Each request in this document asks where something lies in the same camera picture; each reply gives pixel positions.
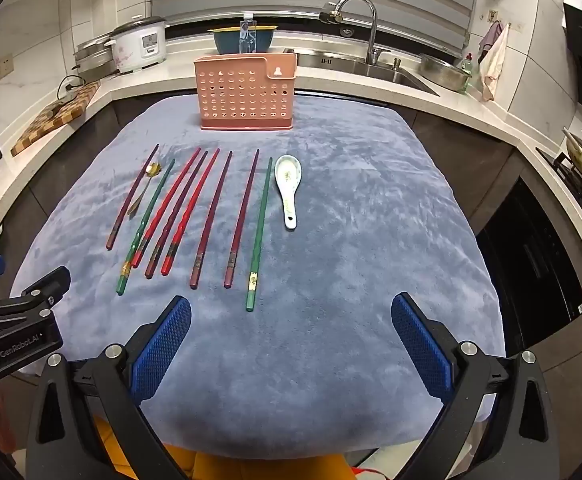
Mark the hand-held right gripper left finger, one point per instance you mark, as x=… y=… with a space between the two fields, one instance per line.
x=163 y=345

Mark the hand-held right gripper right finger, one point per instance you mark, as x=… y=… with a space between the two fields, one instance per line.
x=418 y=345

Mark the green chopstick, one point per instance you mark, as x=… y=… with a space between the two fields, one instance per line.
x=260 y=235
x=146 y=225

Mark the red chopstick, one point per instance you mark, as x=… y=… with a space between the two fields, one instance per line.
x=165 y=210
x=191 y=210

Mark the pink perforated utensil holder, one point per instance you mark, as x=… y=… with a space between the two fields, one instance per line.
x=241 y=95

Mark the grey-blue fleece blanket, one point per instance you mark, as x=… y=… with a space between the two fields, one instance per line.
x=346 y=260

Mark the black built-in oven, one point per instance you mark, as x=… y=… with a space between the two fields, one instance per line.
x=531 y=270

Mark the orange cloth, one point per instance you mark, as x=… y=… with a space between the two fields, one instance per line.
x=251 y=470

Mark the small gold metal spoon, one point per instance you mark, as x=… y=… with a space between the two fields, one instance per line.
x=153 y=169

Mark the checkered wooden cutting board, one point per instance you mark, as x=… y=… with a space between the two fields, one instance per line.
x=56 y=115

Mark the white ceramic soup spoon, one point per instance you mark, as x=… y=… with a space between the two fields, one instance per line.
x=288 y=170

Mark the black gas stove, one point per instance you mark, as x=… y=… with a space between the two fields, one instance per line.
x=578 y=185

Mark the steel steamer pot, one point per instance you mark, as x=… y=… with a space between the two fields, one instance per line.
x=91 y=57

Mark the white rice cooker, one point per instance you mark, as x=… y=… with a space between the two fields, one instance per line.
x=141 y=45

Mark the stainless steel basin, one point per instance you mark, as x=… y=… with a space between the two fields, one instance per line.
x=441 y=75

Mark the stainless steel sink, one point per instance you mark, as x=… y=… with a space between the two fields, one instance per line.
x=371 y=67

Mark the green dish soap bottle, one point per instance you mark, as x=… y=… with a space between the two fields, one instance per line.
x=467 y=67

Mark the steel sink soap dispenser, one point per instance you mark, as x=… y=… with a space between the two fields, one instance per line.
x=397 y=63

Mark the white hanging towel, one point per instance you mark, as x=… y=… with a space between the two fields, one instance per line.
x=493 y=67

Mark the blue and yellow bowl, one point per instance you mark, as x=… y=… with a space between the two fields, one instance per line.
x=226 y=42

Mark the chrome kitchen faucet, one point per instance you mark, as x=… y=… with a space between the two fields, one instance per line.
x=373 y=35

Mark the purple hanging cloth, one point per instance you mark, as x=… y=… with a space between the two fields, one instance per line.
x=488 y=37

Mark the clear plastic water bottle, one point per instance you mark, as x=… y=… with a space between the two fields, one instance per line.
x=248 y=35

